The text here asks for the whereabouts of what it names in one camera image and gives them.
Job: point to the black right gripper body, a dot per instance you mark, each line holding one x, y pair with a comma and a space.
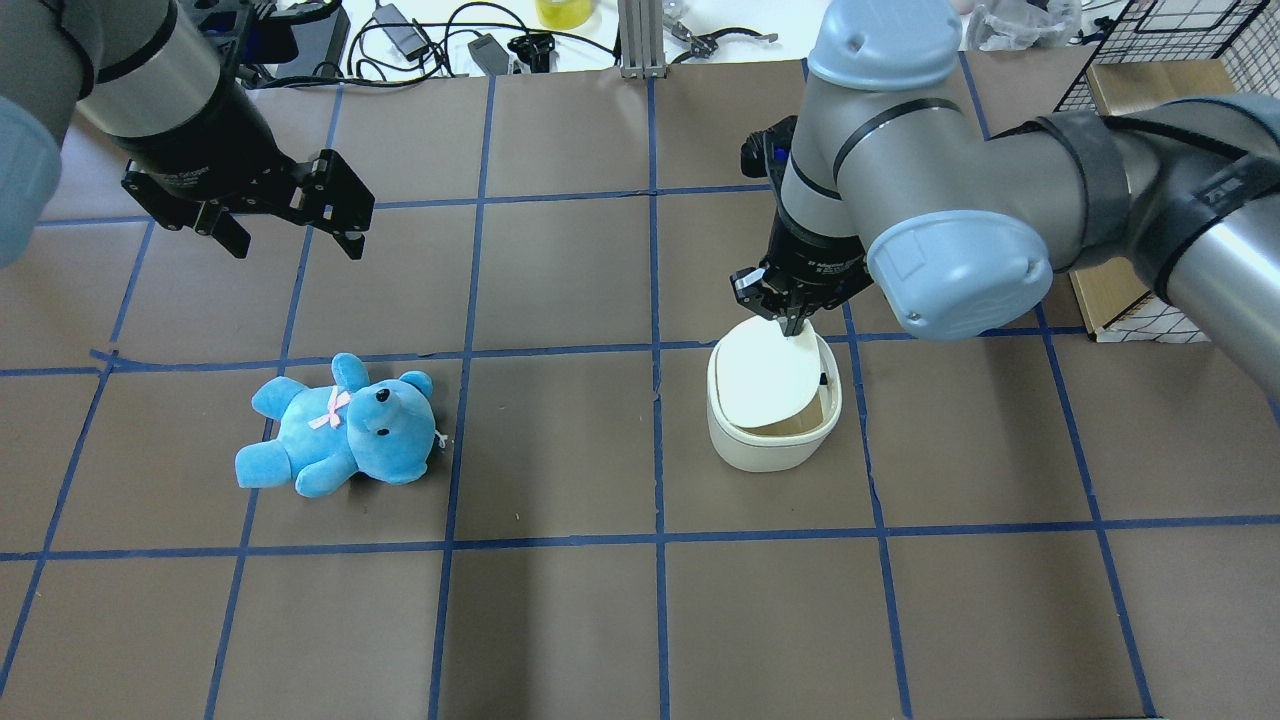
812, 260

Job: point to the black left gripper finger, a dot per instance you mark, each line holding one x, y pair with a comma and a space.
213, 220
325, 193

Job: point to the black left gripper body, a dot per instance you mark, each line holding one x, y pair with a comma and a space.
205, 140

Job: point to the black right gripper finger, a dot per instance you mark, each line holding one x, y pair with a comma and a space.
796, 319
761, 289

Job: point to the white trash can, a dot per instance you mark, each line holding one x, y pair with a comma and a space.
772, 399

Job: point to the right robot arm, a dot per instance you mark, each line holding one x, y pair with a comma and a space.
882, 179

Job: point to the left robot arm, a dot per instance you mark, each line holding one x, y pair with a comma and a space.
131, 68

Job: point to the black power adapter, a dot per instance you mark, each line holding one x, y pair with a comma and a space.
406, 38

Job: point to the blue teddy bear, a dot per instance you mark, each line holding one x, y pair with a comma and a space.
385, 430

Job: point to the plastic bag with parts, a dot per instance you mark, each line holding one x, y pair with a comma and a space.
1018, 25

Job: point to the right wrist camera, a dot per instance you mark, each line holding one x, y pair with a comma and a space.
765, 153

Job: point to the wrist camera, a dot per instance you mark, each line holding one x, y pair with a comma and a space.
274, 44
765, 153

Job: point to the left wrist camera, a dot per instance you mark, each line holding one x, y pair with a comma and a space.
274, 44

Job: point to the aluminium frame post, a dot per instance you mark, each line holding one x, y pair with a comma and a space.
640, 32

